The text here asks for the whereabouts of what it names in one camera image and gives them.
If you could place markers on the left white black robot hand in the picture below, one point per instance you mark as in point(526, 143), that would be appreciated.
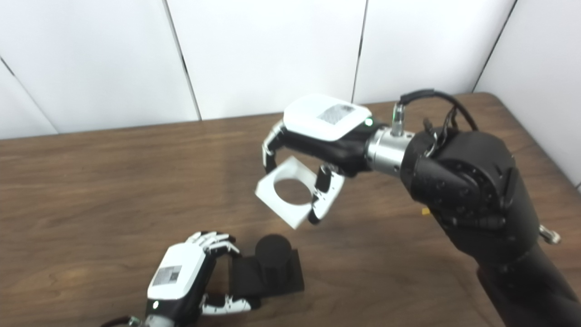
point(177, 272)

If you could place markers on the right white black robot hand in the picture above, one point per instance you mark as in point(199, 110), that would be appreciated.
point(322, 122)

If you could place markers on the white square piece with hole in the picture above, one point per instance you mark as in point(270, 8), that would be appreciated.
point(290, 213)

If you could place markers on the black peg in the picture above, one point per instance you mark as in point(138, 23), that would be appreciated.
point(272, 259)

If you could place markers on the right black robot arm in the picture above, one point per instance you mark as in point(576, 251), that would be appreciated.
point(476, 190)

